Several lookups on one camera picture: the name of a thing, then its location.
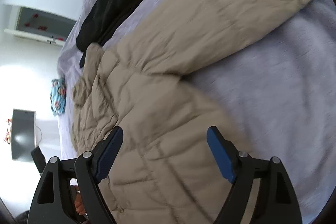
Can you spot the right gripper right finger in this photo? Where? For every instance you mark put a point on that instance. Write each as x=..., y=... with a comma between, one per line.
x=276, y=201

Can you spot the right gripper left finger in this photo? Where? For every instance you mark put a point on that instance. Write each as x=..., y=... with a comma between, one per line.
x=53, y=201

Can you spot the beige quilted puffer coat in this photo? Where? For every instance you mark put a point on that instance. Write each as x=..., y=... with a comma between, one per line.
x=165, y=171

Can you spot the person's hand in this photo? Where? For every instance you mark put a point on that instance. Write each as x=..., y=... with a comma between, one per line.
x=79, y=205

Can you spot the lavender plush bed blanket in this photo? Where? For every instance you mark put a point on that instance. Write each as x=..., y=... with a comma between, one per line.
x=281, y=93

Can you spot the black garment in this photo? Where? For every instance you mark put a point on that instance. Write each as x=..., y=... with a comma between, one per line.
x=101, y=23

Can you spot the wall shelf with red decorations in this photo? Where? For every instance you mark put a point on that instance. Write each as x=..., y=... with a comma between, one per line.
x=39, y=26

